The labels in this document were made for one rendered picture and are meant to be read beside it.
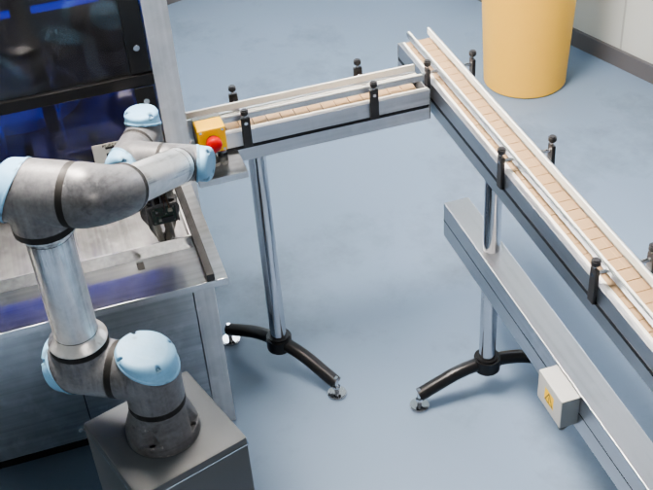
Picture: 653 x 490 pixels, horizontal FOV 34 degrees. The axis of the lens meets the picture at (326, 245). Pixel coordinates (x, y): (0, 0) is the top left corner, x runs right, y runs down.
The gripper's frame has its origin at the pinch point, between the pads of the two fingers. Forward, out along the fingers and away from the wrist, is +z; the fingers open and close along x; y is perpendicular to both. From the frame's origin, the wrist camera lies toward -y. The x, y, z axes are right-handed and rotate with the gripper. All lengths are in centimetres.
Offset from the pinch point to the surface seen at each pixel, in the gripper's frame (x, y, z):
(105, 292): -16.2, 10.5, 3.6
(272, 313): 30, -39, 67
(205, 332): 8, -24, 54
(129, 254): -8.8, 1.9, 1.3
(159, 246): -1.7, 1.9, 1.1
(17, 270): -34.4, -4.7, 3.3
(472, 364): 83, -8, 79
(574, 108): 191, -146, 92
